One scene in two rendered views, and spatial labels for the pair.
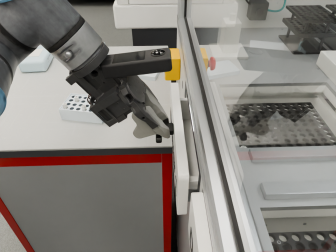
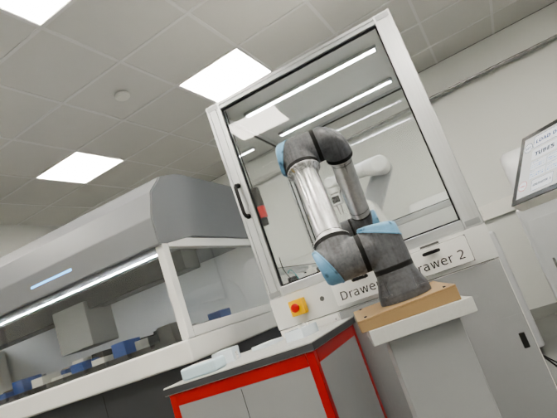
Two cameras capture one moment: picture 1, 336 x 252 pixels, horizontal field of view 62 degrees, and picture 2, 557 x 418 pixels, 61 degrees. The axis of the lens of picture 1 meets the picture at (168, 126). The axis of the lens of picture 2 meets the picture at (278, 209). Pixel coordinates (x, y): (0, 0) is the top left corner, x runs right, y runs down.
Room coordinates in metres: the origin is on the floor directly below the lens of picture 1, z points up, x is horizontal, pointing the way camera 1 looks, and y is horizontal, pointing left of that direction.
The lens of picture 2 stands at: (-0.12, 2.02, 0.89)
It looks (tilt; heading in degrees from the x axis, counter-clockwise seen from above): 12 degrees up; 292
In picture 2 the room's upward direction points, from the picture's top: 19 degrees counter-clockwise
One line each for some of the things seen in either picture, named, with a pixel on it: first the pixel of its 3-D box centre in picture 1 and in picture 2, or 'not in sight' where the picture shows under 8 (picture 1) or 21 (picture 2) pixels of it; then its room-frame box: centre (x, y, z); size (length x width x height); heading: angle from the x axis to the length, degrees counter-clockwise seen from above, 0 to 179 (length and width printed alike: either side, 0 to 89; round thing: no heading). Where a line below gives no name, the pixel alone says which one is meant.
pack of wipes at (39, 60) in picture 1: (37, 57); (203, 367); (0.99, 0.50, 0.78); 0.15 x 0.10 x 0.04; 4
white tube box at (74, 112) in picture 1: (86, 107); (302, 332); (0.67, 0.24, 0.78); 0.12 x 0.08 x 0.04; 81
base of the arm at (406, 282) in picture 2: not in sight; (399, 280); (0.16, 0.62, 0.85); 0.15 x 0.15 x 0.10
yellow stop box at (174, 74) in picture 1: (171, 64); (297, 307); (0.76, -0.01, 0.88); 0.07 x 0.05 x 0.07; 2
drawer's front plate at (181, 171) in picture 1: (177, 140); (364, 284); (0.43, -0.02, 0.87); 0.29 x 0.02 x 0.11; 2
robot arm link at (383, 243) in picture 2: not in sight; (380, 244); (0.17, 0.63, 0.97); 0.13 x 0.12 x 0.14; 15
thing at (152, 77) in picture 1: (141, 70); (268, 343); (0.92, 0.10, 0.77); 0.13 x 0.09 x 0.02; 75
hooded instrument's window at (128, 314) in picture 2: not in sight; (113, 328); (2.16, -0.32, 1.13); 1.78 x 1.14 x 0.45; 2
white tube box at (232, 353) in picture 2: not in sight; (226, 355); (1.01, 0.30, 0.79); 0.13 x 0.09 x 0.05; 108
